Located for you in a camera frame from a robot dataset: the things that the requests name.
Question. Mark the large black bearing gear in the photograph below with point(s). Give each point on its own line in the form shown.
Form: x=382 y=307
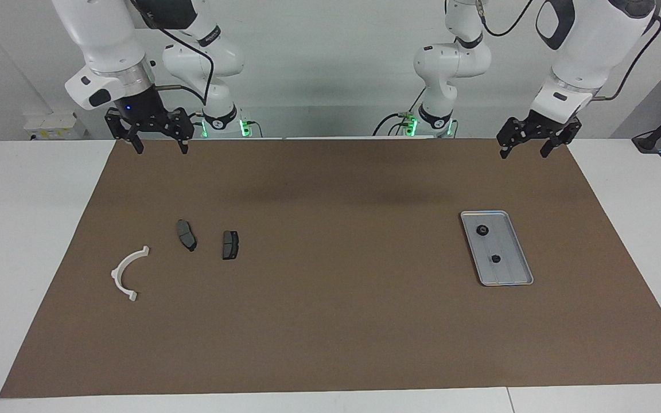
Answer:
x=482 y=230

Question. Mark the silver metal tray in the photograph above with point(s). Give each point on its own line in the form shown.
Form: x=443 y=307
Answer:
x=508 y=275

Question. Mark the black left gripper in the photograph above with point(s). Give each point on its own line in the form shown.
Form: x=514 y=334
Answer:
x=540 y=125

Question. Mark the white curved plastic bracket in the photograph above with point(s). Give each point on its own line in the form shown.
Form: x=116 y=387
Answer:
x=119 y=274

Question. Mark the white power strip box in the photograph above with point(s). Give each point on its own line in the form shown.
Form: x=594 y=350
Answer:
x=55 y=123

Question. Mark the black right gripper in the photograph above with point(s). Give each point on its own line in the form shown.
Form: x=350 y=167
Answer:
x=141 y=112

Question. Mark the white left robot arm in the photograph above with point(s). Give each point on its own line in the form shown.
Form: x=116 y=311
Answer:
x=588 y=46

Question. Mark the brown table mat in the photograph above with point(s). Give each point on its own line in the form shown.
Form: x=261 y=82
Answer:
x=330 y=321

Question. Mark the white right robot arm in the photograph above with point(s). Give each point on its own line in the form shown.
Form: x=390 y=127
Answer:
x=107 y=40

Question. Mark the dark grey rectangular brake pad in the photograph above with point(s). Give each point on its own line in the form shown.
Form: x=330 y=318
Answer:
x=230 y=245

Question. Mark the dark grey curved brake pad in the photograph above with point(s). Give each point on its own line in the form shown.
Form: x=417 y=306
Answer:
x=186 y=234

